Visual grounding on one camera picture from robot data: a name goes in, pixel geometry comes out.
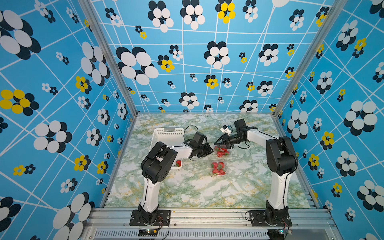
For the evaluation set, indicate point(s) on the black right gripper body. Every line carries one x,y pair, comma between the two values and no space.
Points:
234,139

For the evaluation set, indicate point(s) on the aluminium front rail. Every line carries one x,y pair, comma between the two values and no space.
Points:
212,224

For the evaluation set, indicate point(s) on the aluminium corner post right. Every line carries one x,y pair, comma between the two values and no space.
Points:
335,11

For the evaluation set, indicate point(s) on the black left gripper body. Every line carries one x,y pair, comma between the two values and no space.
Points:
204,150

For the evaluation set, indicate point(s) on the aluminium corner post left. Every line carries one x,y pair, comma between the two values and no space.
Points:
103,43

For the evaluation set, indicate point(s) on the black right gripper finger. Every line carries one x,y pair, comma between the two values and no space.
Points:
223,139
227,146

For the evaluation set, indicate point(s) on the white perforated plastic basket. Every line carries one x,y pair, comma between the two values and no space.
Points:
173,138

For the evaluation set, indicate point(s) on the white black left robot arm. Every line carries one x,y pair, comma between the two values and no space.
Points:
155,168

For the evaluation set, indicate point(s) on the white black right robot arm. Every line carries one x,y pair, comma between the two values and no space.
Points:
281,160

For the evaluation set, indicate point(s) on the aluminium corner post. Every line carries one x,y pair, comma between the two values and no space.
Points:
103,43
335,11

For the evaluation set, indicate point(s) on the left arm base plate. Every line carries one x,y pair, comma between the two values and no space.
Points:
157,218

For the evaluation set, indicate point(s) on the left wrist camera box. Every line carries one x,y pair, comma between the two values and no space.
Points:
198,140

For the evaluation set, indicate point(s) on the small green circuit board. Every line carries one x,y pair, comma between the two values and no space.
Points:
150,233

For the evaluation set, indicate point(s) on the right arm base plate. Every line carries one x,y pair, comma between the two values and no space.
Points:
269,218

